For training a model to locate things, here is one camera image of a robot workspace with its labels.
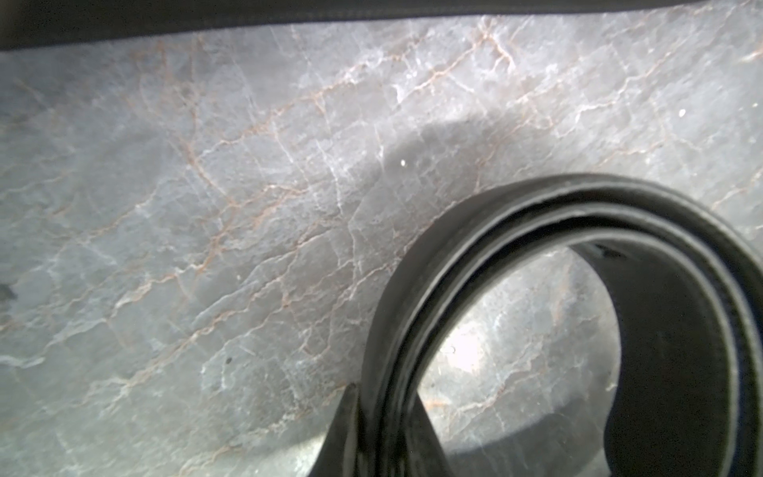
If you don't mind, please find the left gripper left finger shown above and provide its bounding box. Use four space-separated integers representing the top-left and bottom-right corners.
308 384 359 477

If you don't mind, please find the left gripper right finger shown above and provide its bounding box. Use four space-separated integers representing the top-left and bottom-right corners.
405 396 454 477

